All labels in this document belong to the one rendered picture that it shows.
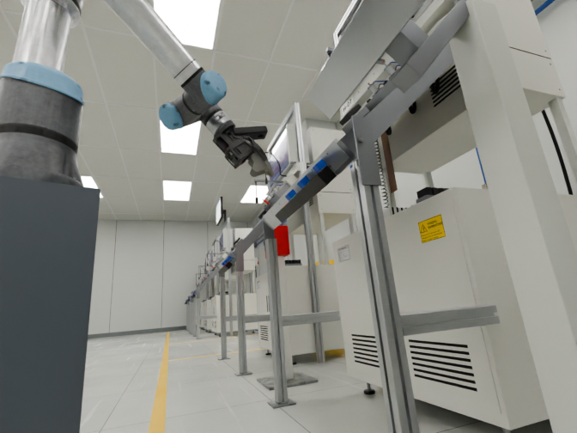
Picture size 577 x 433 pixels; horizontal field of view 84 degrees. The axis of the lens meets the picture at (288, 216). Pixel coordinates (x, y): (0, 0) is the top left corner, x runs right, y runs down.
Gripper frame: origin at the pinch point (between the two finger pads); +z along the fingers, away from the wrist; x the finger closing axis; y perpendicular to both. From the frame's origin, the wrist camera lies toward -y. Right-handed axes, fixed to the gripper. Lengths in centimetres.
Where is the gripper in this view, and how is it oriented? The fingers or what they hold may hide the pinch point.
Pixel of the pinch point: (271, 172)
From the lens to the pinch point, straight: 104.1
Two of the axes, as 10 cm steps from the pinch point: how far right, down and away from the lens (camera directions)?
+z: 6.8, 7.3, 0.2
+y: -6.5, 6.2, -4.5
